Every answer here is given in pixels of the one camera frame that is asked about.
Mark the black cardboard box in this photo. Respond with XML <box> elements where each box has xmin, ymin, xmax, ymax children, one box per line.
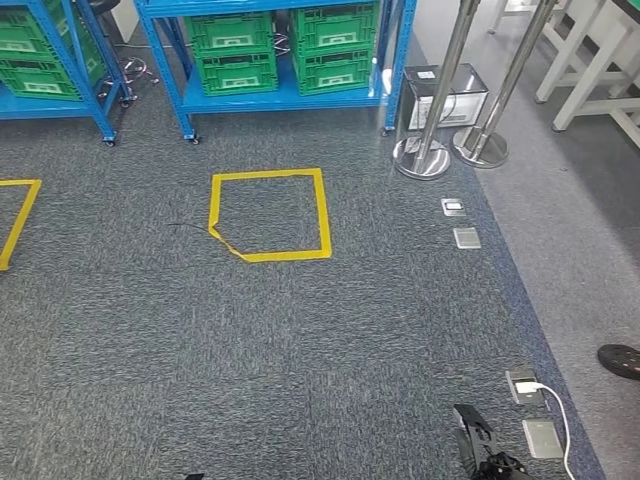
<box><xmin>402</xmin><ymin>63</ymin><xmax>490</xmax><ymax>132</ymax></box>

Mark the plain silver floor socket plate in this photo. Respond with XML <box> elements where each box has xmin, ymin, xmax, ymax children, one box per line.
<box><xmin>453</xmin><ymin>227</ymin><xmax>482</xmax><ymax>250</ymax></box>
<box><xmin>521</xmin><ymin>418</ymin><xmax>565</xmax><ymax>461</ymax></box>

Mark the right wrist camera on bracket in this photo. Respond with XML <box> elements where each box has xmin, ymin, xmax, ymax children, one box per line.
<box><xmin>453</xmin><ymin>404</ymin><xmax>497</xmax><ymax>476</ymax></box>

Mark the blue metal shelf rack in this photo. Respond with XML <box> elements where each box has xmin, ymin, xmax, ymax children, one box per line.
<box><xmin>0</xmin><ymin>0</ymin><xmax>133</xmax><ymax>148</ymax></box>
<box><xmin>134</xmin><ymin>0</ymin><xmax>418</xmax><ymax>146</ymax></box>

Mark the chrome stanchion post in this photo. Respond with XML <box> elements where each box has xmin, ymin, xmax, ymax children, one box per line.
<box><xmin>393</xmin><ymin>0</ymin><xmax>481</xmax><ymax>181</ymax></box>
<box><xmin>452</xmin><ymin>0</ymin><xmax>558</xmax><ymax>170</ymax></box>

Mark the thin black floor wire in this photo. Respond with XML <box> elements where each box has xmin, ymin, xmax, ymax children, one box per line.
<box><xmin>167</xmin><ymin>222</ymin><xmax>212</xmax><ymax>236</ymax></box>

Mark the black stool with chrome base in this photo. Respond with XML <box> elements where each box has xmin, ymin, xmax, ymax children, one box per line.
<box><xmin>272</xmin><ymin>29</ymin><xmax>292</xmax><ymax>60</ymax></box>
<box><xmin>90</xmin><ymin>0</ymin><xmax>160</xmax><ymax>107</ymax></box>

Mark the yellow floor tape square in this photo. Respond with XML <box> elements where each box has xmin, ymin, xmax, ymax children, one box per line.
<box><xmin>207</xmin><ymin>168</ymin><xmax>333</xmax><ymax>264</ymax></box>

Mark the open silver floor socket box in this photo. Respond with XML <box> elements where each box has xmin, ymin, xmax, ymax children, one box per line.
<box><xmin>505</xmin><ymin>367</ymin><xmax>547</xmax><ymax>407</ymax></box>

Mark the white table frame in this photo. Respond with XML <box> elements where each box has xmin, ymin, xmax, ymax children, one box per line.
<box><xmin>487</xmin><ymin>0</ymin><xmax>640</xmax><ymax>151</ymax></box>

